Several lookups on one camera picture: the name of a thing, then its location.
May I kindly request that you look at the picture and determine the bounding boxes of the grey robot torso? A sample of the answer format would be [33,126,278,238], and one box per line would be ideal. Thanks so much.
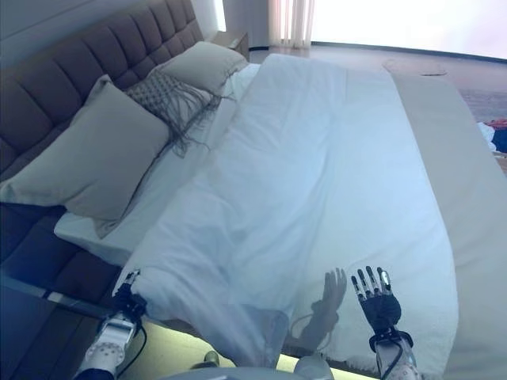
[170,359,311,380]

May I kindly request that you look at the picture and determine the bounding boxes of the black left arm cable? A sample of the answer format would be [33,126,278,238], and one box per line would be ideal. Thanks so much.
[133,319,149,358]

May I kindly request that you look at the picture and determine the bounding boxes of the light sheer curtain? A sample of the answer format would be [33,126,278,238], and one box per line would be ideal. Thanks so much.
[265,0,317,49]

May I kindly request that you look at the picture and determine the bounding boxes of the large beige pillow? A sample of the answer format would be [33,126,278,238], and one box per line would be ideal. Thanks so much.
[0,74,172,241]

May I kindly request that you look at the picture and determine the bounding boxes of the white duvet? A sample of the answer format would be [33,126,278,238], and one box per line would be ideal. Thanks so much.
[118,53,457,374]

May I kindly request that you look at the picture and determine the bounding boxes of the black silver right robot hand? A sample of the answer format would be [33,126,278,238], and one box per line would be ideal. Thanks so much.
[350,265,403,337]

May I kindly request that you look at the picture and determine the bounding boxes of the pile of clothes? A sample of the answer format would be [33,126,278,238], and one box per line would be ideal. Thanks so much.
[477,118,507,154]

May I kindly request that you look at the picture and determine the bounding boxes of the brown tufted headboard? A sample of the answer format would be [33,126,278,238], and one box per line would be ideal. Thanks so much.
[0,0,206,184]

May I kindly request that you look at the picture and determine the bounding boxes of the grey fringed woven cushion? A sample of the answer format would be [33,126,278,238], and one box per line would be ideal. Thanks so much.
[126,70,239,160]

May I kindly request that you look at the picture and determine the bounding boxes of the silver right robot leg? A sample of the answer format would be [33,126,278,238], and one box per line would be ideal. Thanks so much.
[295,354,333,380]

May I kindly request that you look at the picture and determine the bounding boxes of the beige bed coverlet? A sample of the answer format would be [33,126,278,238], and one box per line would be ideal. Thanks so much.
[390,69,507,380]

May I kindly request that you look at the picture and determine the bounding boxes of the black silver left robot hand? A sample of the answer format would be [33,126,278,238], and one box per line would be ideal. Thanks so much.
[112,268,149,318]

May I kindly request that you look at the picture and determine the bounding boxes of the small wooden nightstand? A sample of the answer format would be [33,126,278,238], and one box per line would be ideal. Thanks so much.
[209,30,250,63]

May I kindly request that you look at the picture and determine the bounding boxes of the brown upholstered bed frame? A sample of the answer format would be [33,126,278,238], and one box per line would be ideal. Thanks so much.
[0,201,124,322]

